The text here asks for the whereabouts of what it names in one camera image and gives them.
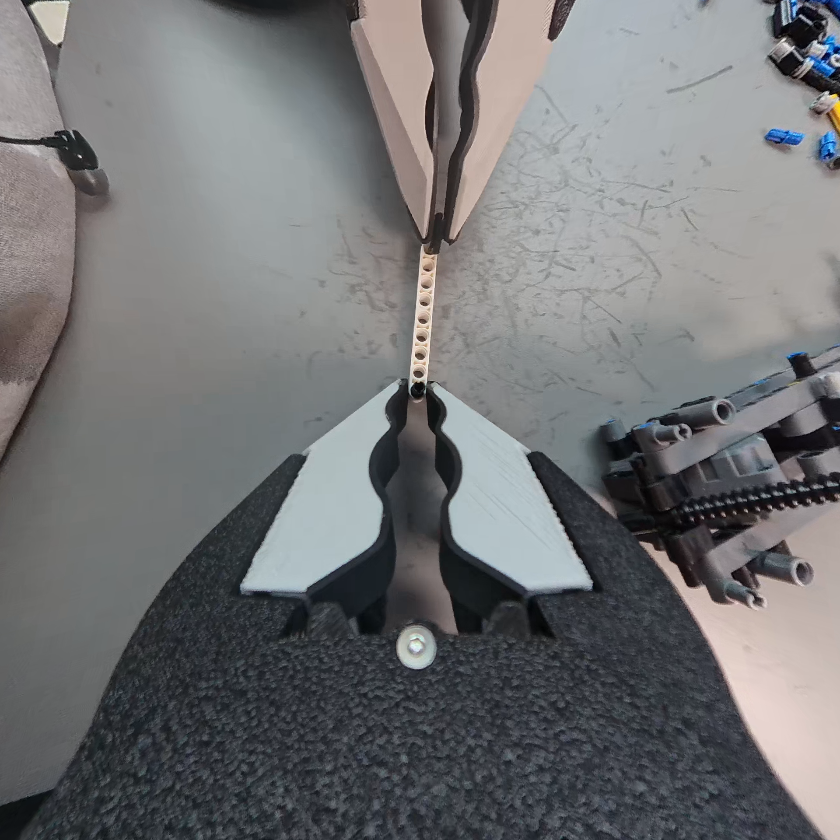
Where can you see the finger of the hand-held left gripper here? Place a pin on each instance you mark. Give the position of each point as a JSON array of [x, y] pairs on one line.
[[505, 65], [394, 79]]

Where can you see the pile of small toy pins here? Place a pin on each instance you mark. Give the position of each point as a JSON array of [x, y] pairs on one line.
[[797, 46]]

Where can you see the white perforated toy beam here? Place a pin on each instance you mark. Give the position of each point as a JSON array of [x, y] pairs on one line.
[[423, 315]]

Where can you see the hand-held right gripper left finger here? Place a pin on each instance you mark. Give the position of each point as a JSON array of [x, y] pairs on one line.
[[328, 518]]

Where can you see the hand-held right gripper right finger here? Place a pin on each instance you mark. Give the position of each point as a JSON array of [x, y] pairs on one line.
[[505, 518]]

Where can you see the grey toy chassis assembly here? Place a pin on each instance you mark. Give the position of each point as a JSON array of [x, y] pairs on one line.
[[722, 472]]

